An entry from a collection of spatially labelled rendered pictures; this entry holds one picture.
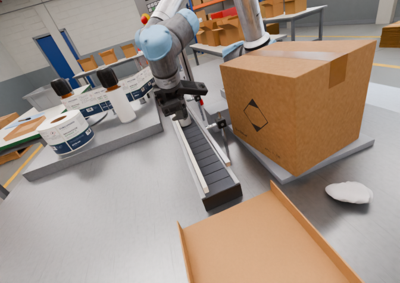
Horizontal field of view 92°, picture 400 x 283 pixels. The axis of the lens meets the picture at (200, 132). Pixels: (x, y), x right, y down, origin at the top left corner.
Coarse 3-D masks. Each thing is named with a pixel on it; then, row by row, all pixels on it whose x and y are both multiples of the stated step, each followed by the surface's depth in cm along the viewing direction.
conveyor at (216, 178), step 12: (192, 120) 87; (192, 132) 78; (192, 144) 71; (204, 144) 69; (204, 156) 63; (216, 156) 61; (204, 168) 58; (216, 168) 57; (216, 180) 53; (228, 180) 52; (204, 192) 50; (216, 192) 49
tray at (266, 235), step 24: (264, 192) 51; (216, 216) 49; (240, 216) 47; (264, 216) 45; (288, 216) 44; (192, 240) 45; (216, 240) 44; (240, 240) 42; (264, 240) 41; (288, 240) 40; (312, 240) 38; (192, 264) 41; (216, 264) 40; (240, 264) 38; (264, 264) 37; (288, 264) 36; (312, 264) 35; (336, 264) 34
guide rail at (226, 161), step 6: (186, 102) 85; (192, 114) 74; (198, 120) 67; (204, 126) 63; (204, 132) 60; (210, 138) 56; (216, 144) 53; (216, 150) 51; (222, 156) 48; (228, 162) 45
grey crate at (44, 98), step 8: (40, 88) 271; (48, 88) 277; (32, 96) 227; (40, 96) 232; (48, 96) 234; (56, 96) 237; (32, 104) 233; (40, 104) 236; (48, 104) 239; (56, 104) 242
